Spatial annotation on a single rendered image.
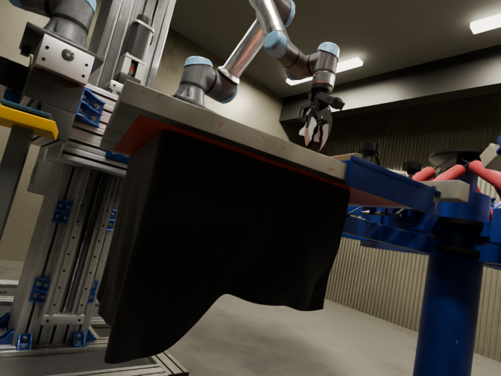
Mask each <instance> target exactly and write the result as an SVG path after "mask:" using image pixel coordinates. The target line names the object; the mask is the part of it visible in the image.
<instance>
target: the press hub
mask: <svg viewBox="0 0 501 376"><path fill-rule="evenodd" d="M484 150H485V149H484V148H446V149H442V150H439V151H435V152H433V153H431V154H430V156H429V162H430V163H431V164H433V165H435V166H438V165H440V164H441V163H443V162H444V161H446V160H450V159H451V158H454V160H451V161H450V162H448V163H447V165H446V166H445V167H444V169H447V168H449V167H451V166H454V165H457V164H459V165H462V166H464V165H465V164H467V162H466V161H464V160H462V159H461V157H463V158H464V159H466V160H468V161H471V160H472V159H474V158H475V157H476V158H477V159H476V160H479V161H481V158H480V155H481V154H482V152H483V151H484ZM481 162H482V161H481ZM469 165H470V164H469ZM469 165H468V166H469ZM468 166H466V167H465V170H466V172H465V174H464V175H462V176H461V177H460V178H459V179H457V180H460V181H464V182H465V183H467V184H470V190H469V196H468V203H463V202H436V208H435V214H437V215H439V216H440V218H439V222H442V223H444V224H447V225H451V226H453V234H440V233H437V232H434V231H433V233H432V239H435V240H438V241H441V242H445V243H449V244H451V245H442V244H438V243H436V245H435V249H438V250H441V251H446V252H450V258H449V259H448V258H444V257H436V256H432V255H429V261H428V267H427V273H426V283H425V289H424V294H423V304H422V310H421V316H420V326H419V331H418V338H417V347H416V353H415V364H414V369H413V375H412V376H471V371H472V365H473V352H474V345H475V338H476V326H477V319H478V313H479V300H480V294H481V287H482V275H483V268H484V264H483V263H477V262H474V261H470V260H463V259H462V256H463V255H467V256H474V257H479V256H480V251H477V250H472V249H468V248H464V245H486V239H475V238H471V237H466V236H465V232H466V228H483V226H484V223H483V222H486V221H489V216H490V210H491V197H490V196H488V195H485V194H482V193H479V192H476V190H477V184H478V177H479V176H477V175H475V174H474V173H472V172H471V171H470V170H469V168H468Z"/></svg>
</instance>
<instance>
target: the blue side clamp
mask: <svg viewBox="0 0 501 376"><path fill-rule="evenodd" d="M341 162H343V163H346V164H349V169H348V173H347V181H346V186H347V187H351V188H354V189H357V190H360V191H363V192H366V193H368V194H371V195H375V196H377V197H380V198H384V199H386V200H389V201H393V202H395V203H398V204H401V205H403V206H406V207H410V208H412V209H415V210H419V211H421V212H424V213H428V214H431V213H432V204H433V198H434V193H435V188H433V187H430V186H428V185H426V184H422V183H421V182H418V181H415V180H413V179H411V178H407V177H406V176H403V175H401V174H398V173H396V172H393V171H391V170H389V169H386V168H383V167H381V166H378V165H376V164H374V163H371V162H369V161H366V160H363V159H362V158H359V157H356V156H354V155H353V156H350V160H342V161H341Z"/></svg>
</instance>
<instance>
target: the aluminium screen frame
mask: <svg viewBox="0 0 501 376"><path fill-rule="evenodd" d="M139 115H142V116H146V117H148V118H151V119H155V120H157V121H160V122H164V123H166V124H168V125H172V126H175V127H177V128H181V129H183V130H186V131H190V132H192V133H194V134H198V135H201V136H203V137H207V138H210V139H212V140H216V141H219V142H222V143H224V144H227V145H231V146H233V147H236V148H240V149H242V150H245V151H249V152H250V153H253V154H257V155H259V156H262V157H266V158H268V159H271V160H275V161H277V162H279V163H283V164H286V165H288V166H292V167H295V168H297V169H301V170H303V171H305V172H309V173H312V174H314V175H318V176H321V177H323V178H327V179H330V180H332V181H335V182H338V183H340V184H344V185H346V181H347V173H348V169H349V164H346V163H343V162H341V161H339V160H335V159H333V158H331V157H328V156H325V155H323V154H320V153H318V152H315V151H312V150H310V149H307V148H304V147H302V146H300V145H296V144H294V143H292V142H289V141H286V140H283V139H280V138H279V137H276V136H273V135H270V134H267V133H266V132H263V131H260V130H257V129H255V128H252V127H250V126H247V125H244V124H242V123H240V122H236V121H234V120H232V119H228V118H226V117H224V116H221V115H218V114H216V113H213V112H211V111H208V110H205V109H203V108H201V107H197V106H195V105H193V104H190V103H187V102H185V101H181V100H180V99H177V98H174V97H171V96H169V95H166V94H164V93H161V92H158V91H156V90H153V89H151V88H148V87H145V86H143V85H141V84H138V83H135V82H132V81H129V80H127V79H126V80H125V83H124V85H123V87H122V90H121V92H120V94H119V97H118V100H117V102H116V105H115V107H114V109H113V112H112V114H111V116H110V119H109V122H108V123H107V127H106V128H105V131H104V134H103V136H102V138H101V143H100V146H99V148H101V149H104V150H107V151H111V152H115V153H117V154H122V155H125V156H128V157H129V156H130V155H128V154H123V153H120V152H117V151H113V149H114V148H115V147H116V145H117V144H118V143H119V141H120V140H121V138H122V137H123V136H124V135H125V134H126V132H127V131H128V129H129V128H130V127H131V125H132V124H133V123H134V122H135V121H136V119H137V118H138V117H139ZM348 206H351V207H384V208H401V209H412V208H410V207H406V206H387V205H366V204H349V205H348Z"/></svg>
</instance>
